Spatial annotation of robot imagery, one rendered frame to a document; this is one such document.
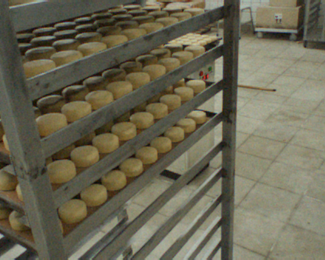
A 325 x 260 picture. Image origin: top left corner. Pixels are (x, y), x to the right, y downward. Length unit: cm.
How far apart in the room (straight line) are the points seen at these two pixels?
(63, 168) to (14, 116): 21
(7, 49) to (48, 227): 25
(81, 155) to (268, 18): 549
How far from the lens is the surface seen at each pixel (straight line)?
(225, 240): 128
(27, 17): 53
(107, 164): 68
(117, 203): 74
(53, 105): 70
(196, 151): 250
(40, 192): 55
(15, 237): 72
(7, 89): 48
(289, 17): 598
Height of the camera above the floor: 149
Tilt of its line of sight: 27 degrees down
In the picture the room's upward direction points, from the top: 4 degrees counter-clockwise
